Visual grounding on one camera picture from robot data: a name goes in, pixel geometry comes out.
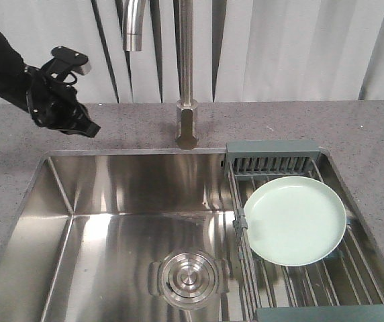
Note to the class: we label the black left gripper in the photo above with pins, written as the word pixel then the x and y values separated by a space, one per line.
pixel 53 104

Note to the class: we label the light green round plate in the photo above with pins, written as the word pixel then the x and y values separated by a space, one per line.
pixel 294 221

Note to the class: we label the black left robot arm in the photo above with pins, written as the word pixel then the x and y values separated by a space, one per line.
pixel 13 79

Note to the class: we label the teal roll-up drying rack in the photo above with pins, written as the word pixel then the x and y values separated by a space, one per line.
pixel 346 285

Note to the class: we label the stainless steel faucet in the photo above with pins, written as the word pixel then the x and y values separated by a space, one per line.
pixel 132 25

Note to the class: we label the stainless steel sink basin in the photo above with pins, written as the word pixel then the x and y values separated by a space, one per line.
pixel 91 224

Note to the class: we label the white pleated curtain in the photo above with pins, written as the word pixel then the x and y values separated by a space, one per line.
pixel 243 50

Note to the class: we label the round steel sink drain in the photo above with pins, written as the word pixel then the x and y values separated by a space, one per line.
pixel 188 280

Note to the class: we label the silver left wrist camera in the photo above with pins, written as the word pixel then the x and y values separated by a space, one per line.
pixel 66 61

